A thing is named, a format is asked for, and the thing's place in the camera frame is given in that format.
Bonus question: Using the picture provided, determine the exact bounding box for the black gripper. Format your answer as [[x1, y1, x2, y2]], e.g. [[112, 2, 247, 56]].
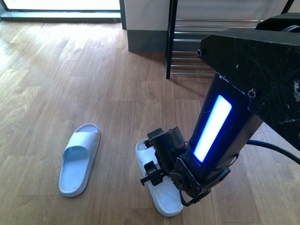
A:
[[140, 127, 188, 186]]

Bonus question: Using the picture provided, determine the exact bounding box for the black cable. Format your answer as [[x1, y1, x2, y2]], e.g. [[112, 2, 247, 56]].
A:
[[247, 139, 300, 165]]

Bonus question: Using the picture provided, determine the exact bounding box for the light blue slipper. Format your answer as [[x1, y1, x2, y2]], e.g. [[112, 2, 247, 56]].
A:
[[59, 123, 101, 197], [135, 139, 183, 217]]

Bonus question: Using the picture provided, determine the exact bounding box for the black metal shoe rack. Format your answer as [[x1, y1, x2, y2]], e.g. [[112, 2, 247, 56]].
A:
[[166, 0, 300, 79]]

